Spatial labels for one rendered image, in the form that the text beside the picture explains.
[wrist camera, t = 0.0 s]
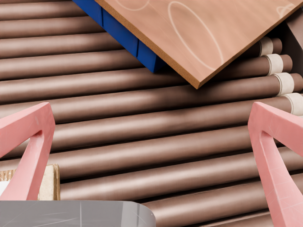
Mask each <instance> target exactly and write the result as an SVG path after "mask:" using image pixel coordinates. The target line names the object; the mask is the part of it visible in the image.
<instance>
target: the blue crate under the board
mask: <svg viewBox="0 0 303 227"><path fill-rule="evenodd" d="M72 1H73V2H74V3H75V4H77V5H78V6H79V7H80V8H81V9H82V10H83V11H84V12H85V13H87V14H88V15H89V16H90V17H91V18H92V19H93V20H94V21H96V22H97V23H98V24H99V25H100V26H101V27H102V28H103V29H104V30H106V31H107V32H108V33H109V34H110V35H111V36H112V37H113V38H114V39H116V40H117V41H118V42H119V43H120V44H121V45H122V46H123V47H124V48H125V49H126V50H127V51H129V52H130V53H131V54H132V55H133V56H134V57H135V58H136V59H137V60H139V61H140V62H141V63H142V64H143V65H144V66H145V67H146V68H147V69H149V70H150V71H151V72H152V73H155V72H156V71H157V70H159V69H160V68H162V67H163V66H165V65H166V64H167V63H166V62H165V61H164V60H163V59H161V58H160V57H159V56H158V55H157V54H156V53H154V52H153V51H152V50H151V49H150V48H149V47H147V46H146V45H145V44H144V43H143V42H142V41H140V40H139V39H138V38H137V37H136V36H135V35H134V34H133V33H132V32H130V31H129V30H128V29H127V28H126V27H125V26H123V25H122V24H121V23H120V22H119V21H118V20H116V19H115V18H114V17H113V16H112V15H111V14H109V13H108V12H107V11H106V10H105V9H104V8H102V7H101V6H100V5H99V4H98V3H97V2H96V1H95V0H72Z"/></svg>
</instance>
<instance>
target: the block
mask: <svg viewBox="0 0 303 227"><path fill-rule="evenodd" d="M40 200H58V199H57V189H56V170H55V168H54V166H52V165H49V166H46V169H45V172H44V176H43V179H42V182H41V187H40Z"/></svg>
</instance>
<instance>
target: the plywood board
mask: <svg viewBox="0 0 303 227"><path fill-rule="evenodd" d="M95 1H96V2H97V3H98V4H99V5H100V6H101V7H102V8H104V9H105V10H106V11H107V12H108V13H109V14H111V15H112V16H113V17H114V18H115V19H116V20H118V21H119V22H120V23H121V24H122V25H123V26H125V27H126V28H127V29H128V30H129V31H130V32H132V33H133V34H134V35H135V36H136V37H137V38H138V39H139V40H140V41H142V42H143V43H144V44H145V45H146V46H147V47H149V48H150V49H151V50H152V51H153V52H154V53H156V54H157V55H158V56H159V57H160V58H161V59H163V60H164V61H165V62H166V63H167V64H168V65H169V66H171V67H172V68H173V69H174V70H175V71H176V72H177V73H178V74H180V75H181V76H182V77H183V78H184V79H185V80H187V81H188V82H189V83H190V84H191V85H192V86H194V87H195V88H196V89H198V88H200V87H201V86H202V85H203V84H205V83H206V82H207V81H209V80H210V79H211V78H212V77H214V76H215V75H216V74H217V73H218V72H220V71H221V70H222V69H224V68H225V67H226V66H227V65H229V64H230V63H231V62H232V61H234V60H235V59H236V58H237V57H239V56H240V55H241V54H242V53H243V52H245V51H246V50H247V49H249V48H250V47H251V46H252V45H254V44H255V43H256V42H257V41H259V40H260V39H261V38H263V37H264V36H265V35H266V34H267V33H269V32H270V31H271V30H272V29H274V28H275V27H276V26H277V25H279V24H280V23H281V22H283V21H284V20H285V19H286V18H288V17H289V16H290V15H291V14H292V13H294V12H295V11H296V10H298V9H299V8H300V7H301V6H303V0H95Z"/></svg>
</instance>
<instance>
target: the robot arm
mask: <svg viewBox="0 0 303 227"><path fill-rule="evenodd" d="M54 131H55V120H54V116H53V113H52V109H51V105H50V103H49V102H43V103H40V104H37V105H35V106H33V107H30V108H27V109H24V110H22V111H19V112H17V113H14V114H12V115H9V116H6V117H4V118H1V119H0V158H1V157H3V156H4V155H5V154H7V153H8V152H10V151H11V150H13V149H14V148H16V147H17V146H18V145H20V144H22V143H23V142H24V141H26V140H27V139H29V138H30V141H29V143H28V145H27V147H26V149H25V151H24V154H23V156H22V158H21V160H20V163H19V165H18V167H17V169H16V171H15V173H14V175H13V177H12V179H11V180H10V182H9V183H8V185H7V187H6V188H5V190H4V191H3V193H2V194H1V196H0V227H156V218H155V215H154V213H153V212H152V211H151V210H150V209H149V208H148V207H146V206H144V205H142V204H139V203H136V202H131V201H102V200H37V197H38V193H39V190H40V187H41V182H42V179H43V176H44V172H45V169H46V165H47V161H48V158H49V154H50V149H51V144H52V140H53V135H54ZM248 131H249V135H250V139H251V144H252V149H253V153H254V157H255V161H256V164H257V168H258V172H259V175H260V179H261V182H262V186H263V190H264V193H265V196H266V200H267V204H268V207H269V211H270V214H271V218H272V221H273V225H274V227H303V195H302V194H301V192H300V191H299V189H298V187H297V186H296V185H295V183H294V181H293V180H292V178H291V176H290V175H289V173H288V171H287V169H286V166H285V164H284V162H283V160H282V158H281V155H280V154H279V151H278V149H277V147H276V145H275V142H274V140H273V137H274V138H275V139H276V140H278V141H279V142H281V143H282V144H284V145H285V146H287V147H288V148H290V149H291V150H292V151H294V152H295V153H297V154H298V155H300V156H301V157H303V118H301V117H298V116H295V115H293V114H290V113H287V112H285V111H282V110H280V109H277V108H274V107H272V106H269V105H266V104H264V103H261V102H254V103H253V105H252V109H251V113H250V116H249V120H248Z"/></svg>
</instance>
